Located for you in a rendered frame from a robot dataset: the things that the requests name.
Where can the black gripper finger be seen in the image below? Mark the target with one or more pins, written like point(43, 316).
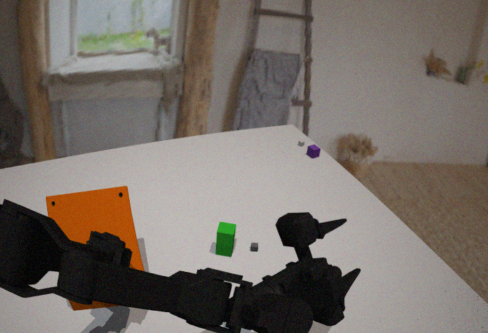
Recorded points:
point(348, 280)
point(324, 228)

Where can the purple cube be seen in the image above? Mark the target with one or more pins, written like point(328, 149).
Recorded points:
point(313, 151)

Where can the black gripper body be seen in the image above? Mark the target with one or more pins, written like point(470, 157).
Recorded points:
point(298, 230)

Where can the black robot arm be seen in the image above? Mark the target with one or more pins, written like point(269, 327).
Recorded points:
point(32, 244)

